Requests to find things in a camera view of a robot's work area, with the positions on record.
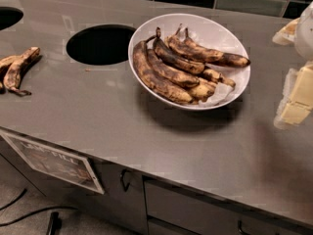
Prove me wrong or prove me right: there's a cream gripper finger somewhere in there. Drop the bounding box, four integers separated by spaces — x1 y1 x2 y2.
272 18 299 45
274 64 313 129

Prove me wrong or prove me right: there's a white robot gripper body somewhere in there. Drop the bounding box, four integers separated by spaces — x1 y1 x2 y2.
294 2 313 61

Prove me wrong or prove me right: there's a spotted overripe banana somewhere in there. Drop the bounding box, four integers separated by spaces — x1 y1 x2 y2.
165 25 223 63

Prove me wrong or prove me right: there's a brown banana rear right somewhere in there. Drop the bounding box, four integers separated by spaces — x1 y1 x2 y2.
183 26 251 69

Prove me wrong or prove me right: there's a white ceramic bowl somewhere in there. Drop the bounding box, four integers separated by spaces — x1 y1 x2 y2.
128 14 250 111

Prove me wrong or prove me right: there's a small brown banana right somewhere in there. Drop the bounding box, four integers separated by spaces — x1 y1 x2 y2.
201 68 236 88

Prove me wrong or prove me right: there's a yellowish banana bottom right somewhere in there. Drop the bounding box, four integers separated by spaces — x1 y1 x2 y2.
188 78 217 102

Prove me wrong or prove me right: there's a dark banana centre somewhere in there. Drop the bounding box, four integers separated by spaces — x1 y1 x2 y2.
153 27 204 74

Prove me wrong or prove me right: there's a brown banana middle left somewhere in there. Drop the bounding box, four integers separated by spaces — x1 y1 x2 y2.
148 49 200 88

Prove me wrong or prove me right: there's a large brown banana front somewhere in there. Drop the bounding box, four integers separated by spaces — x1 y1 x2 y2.
132 36 194 104

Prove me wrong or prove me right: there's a brown banana on counter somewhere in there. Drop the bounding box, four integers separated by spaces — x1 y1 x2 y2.
3 47 40 96

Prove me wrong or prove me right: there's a white paper napkin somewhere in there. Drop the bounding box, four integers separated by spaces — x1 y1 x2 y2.
199 83 234 108

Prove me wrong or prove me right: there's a grey cabinet drawer front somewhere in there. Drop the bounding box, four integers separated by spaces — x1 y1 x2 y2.
144 180 313 235

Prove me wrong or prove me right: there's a framed landfill sign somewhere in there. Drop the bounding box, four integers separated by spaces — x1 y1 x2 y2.
1 132 105 194

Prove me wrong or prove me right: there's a black stand on floor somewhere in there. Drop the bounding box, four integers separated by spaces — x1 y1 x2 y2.
46 211 62 235

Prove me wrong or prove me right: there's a black drawer handle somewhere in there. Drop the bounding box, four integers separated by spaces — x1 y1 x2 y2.
238 220 251 235

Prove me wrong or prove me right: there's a black cabinet door handle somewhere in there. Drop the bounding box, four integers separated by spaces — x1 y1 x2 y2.
119 168 130 192

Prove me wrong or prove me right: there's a black floor cable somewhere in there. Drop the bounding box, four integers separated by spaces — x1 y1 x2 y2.
0 206 78 227
0 188 28 212

